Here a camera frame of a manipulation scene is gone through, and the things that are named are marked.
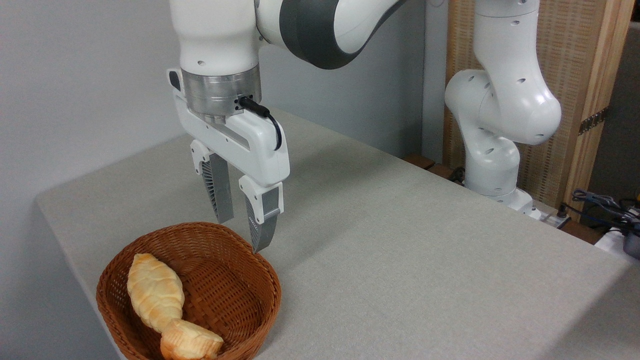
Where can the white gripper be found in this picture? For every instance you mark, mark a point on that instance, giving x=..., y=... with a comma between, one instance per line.
x=260, y=145

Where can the braided golden bread loaf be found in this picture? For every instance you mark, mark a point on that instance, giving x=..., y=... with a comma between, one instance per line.
x=155, y=295

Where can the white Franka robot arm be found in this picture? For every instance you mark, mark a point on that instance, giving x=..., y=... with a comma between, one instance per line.
x=505, y=100

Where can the brown wicker basket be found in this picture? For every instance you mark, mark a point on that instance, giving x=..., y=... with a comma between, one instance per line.
x=225, y=280

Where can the small pale bread roll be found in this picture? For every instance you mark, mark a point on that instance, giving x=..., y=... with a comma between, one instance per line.
x=192, y=342

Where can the brown wooden ledge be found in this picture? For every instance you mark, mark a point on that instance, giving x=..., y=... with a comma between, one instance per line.
x=420, y=161

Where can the bamboo folding screen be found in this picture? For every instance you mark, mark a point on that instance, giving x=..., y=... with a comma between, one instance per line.
x=570, y=60

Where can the dark metal screen hinge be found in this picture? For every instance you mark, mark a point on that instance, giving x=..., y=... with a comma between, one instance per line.
x=593, y=120

